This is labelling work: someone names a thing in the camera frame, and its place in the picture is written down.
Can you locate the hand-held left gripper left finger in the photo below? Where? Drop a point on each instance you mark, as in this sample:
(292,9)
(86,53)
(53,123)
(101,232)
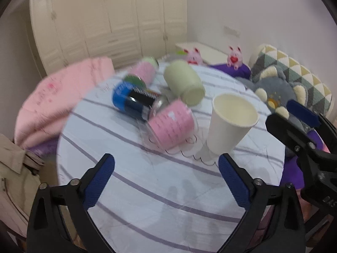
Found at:
(99,183)

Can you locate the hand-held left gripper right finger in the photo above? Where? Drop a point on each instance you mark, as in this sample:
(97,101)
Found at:
(234,183)

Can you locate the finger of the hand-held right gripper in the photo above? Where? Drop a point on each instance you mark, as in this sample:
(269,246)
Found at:
(287,131)
(302,112)

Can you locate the white paper cup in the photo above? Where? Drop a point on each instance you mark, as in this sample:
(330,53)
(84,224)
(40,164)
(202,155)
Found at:
(226,134)

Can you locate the pink printed cup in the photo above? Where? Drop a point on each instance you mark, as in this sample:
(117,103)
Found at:
(171,126)

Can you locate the pale green cup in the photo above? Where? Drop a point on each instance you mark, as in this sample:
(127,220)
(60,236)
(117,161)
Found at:
(184,81)

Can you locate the pink cup with green rim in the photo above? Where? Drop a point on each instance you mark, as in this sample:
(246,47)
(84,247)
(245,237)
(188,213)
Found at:
(143,69)

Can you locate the purple blanket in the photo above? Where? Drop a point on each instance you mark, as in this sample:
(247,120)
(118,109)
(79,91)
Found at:
(292,171)

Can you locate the grey plush toy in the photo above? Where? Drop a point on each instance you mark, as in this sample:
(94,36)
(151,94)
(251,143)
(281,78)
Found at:
(279,89)

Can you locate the triangle patterned pillow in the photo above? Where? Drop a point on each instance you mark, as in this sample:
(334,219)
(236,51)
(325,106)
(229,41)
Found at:
(302,71)

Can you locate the striped white tablecloth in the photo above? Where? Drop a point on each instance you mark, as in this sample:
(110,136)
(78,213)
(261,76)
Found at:
(147,195)

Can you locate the clear scalloped plastic container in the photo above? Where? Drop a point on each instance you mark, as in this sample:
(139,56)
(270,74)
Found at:
(181,153)

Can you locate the purple cushion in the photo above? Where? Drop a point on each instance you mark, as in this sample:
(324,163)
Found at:
(242,71)

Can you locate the beige jacket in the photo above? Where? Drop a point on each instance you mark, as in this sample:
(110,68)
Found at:
(15,179)

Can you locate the pink pig plush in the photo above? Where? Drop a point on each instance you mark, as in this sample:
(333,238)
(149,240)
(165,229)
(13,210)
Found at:
(235,56)
(194,56)

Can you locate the blue and black can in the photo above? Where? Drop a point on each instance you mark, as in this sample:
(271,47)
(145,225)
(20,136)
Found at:
(131,100)

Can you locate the pink blanket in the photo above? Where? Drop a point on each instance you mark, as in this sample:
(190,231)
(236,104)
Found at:
(58,97)

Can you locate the green round lid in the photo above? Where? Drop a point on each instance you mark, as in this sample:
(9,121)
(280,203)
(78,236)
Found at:
(134,81)

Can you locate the cream wardrobe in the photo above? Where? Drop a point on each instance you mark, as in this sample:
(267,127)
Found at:
(105,18)

